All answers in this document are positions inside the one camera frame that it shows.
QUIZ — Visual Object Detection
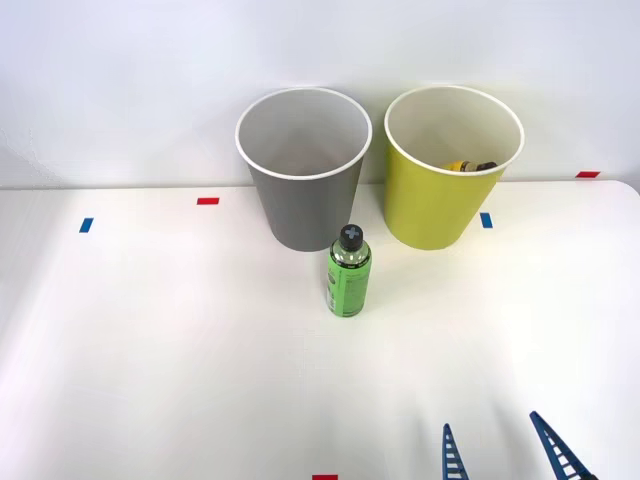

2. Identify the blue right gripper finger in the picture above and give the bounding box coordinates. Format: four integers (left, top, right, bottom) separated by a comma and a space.
440, 422, 470, 480
529, 410, 597, 480

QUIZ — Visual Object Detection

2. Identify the green label plastic bottle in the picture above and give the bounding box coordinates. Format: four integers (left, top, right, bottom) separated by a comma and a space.
326, 224, 374, 319

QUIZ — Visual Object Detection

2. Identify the yellow-green plastic waste bin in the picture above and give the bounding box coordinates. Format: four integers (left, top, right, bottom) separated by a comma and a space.
383, 84, 527, 251

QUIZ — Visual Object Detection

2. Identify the grey plastic waste bin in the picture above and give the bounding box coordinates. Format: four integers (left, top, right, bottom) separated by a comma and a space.
234, 87, 374, 253

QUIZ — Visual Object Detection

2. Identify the yellow plastic bottle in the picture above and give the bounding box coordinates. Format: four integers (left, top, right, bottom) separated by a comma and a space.
441, 159, 499, 174

